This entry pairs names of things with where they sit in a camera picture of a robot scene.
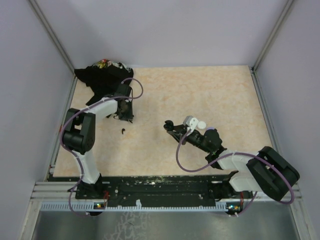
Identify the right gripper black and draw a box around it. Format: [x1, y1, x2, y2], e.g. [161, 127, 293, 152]
[167, 124, 212, 154]

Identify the black round charging case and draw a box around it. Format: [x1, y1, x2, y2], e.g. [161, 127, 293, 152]
[163, 120, 174, 131]

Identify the white earbud charging case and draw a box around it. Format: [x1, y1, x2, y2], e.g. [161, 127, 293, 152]
[197, 121, 207, 130]

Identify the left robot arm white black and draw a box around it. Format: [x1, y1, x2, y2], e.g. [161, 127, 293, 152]
[60, 84, 134, 199]

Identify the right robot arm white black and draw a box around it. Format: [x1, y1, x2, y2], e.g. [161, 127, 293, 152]
[163, 120, 300, 205]

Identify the black printed cloth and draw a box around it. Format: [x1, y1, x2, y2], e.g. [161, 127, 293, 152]
[74, 59, 134, 106]

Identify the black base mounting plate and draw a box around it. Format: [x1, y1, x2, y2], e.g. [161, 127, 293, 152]
[75, 174, 252, 208]

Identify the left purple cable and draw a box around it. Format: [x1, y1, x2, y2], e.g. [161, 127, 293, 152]
[59, 77, 145, 218]

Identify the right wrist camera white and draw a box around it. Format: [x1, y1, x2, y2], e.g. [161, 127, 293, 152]
[182, 115, 199, 132]

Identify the white slotted cable duct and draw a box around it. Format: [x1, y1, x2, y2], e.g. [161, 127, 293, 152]
[39, 199, 245, 213]

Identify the left aluminium frame post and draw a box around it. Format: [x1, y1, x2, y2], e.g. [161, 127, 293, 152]
[27, 0, 75, 73]

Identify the aluminium frame post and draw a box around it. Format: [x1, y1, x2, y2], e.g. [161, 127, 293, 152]
[27, 0, 75, 73]
[251, 0, 296, 72]

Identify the right aluminium frame post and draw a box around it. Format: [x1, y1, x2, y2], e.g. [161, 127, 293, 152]
[251, 0, 296, 72]

